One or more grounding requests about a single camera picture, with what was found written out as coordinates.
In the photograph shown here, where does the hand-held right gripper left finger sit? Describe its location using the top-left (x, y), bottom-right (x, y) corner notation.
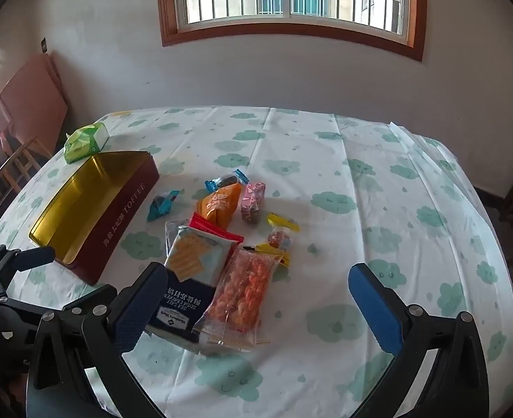
top-left (28, 262), bottom-right (170, 418)

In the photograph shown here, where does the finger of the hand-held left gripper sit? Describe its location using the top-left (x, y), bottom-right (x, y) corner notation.
top-left (61, 284), bottom-right (118, 314)
top-left (0, 245), bottom-right (56, 290)

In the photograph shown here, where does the clear packet of orange snacks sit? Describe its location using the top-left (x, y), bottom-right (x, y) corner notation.
top-left (193, 246), bottom-right (283, 351)

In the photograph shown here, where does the red tin box gold interior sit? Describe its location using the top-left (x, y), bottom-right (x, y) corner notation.
top-left (29, 150), bottom-right (160, 286)

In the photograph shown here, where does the red snack packet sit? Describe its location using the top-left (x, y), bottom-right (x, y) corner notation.
top-left (189, 212), bottom-right (245, 247)

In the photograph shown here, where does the green snack packet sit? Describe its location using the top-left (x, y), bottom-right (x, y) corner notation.
top-left (63, 123), bottom-right (110, 164)

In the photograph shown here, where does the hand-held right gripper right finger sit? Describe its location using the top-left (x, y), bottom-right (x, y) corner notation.
top-left (348, 262), bottom-right (490, 418)

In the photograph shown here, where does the pink snack packet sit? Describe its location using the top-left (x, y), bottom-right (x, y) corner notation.
top-left (239, 181), bottom-right (267, 224)

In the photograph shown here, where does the light wooden stool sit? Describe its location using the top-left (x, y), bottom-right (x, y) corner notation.
top-left (0, 135), bottom-right (55, 194)

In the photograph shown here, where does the yellow-edged clear snack packet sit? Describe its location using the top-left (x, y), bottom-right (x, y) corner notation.
top-left (267, 212), bottom-right (301, 267)

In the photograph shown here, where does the navy cracker packet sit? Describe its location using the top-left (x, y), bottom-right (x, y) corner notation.
top-left (145, 226), bottom-right (235, 344)

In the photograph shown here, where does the orange snack packet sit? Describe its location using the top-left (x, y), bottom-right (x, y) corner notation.
top-left (196, 182), bottom-right (243, 227)

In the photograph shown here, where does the pink cloth covered table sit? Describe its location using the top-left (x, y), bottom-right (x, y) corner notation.
top-left (0, 52), bottom-right (70, 153)

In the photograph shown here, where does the blue-wrapped candy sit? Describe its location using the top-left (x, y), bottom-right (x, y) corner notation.
top-left (204, 169), bottom-right (249, 192)
top-left (147, 190), bottom-right (181, 222)

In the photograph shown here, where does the wooden-framed barred window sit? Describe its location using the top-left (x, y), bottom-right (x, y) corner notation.
top-left (156, 0), bottom-right (427, 62)

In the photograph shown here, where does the cloud-print tablecloth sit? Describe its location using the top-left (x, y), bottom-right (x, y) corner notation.
top-left (0, 105), bottom-right (513, 418)

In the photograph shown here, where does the clear-wrapped snack bar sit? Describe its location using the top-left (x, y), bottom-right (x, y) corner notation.
top-left (164, 220), bottom-right (193, 266)

